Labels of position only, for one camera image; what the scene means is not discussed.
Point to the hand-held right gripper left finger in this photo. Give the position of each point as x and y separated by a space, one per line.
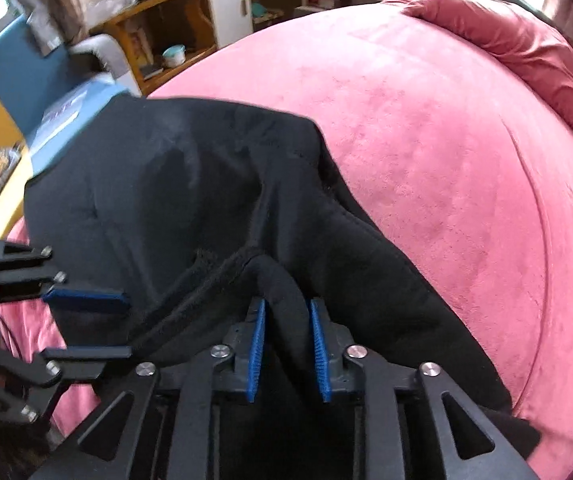
258 350

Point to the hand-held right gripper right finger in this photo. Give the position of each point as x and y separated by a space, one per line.
319 350

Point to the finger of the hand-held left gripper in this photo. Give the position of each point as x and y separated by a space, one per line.
86 301
86 354

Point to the black embroidered pants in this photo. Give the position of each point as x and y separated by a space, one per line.
191 200

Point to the blue and white box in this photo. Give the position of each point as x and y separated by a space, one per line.
81 100

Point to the bed with pink blanket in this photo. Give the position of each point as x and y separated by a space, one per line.
441 160

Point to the grey chair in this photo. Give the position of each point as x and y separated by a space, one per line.
111 55

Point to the teal cup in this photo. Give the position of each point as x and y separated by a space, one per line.
174 55

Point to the clear plastic bag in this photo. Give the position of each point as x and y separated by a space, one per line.
116 0

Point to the wooden table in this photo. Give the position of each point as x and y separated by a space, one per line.
205 20

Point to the white and wood cabinet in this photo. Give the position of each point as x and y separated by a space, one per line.
226 0

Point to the teal basin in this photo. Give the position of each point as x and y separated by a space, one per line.
260 9

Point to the pink duvet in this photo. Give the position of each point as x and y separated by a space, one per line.
516 45

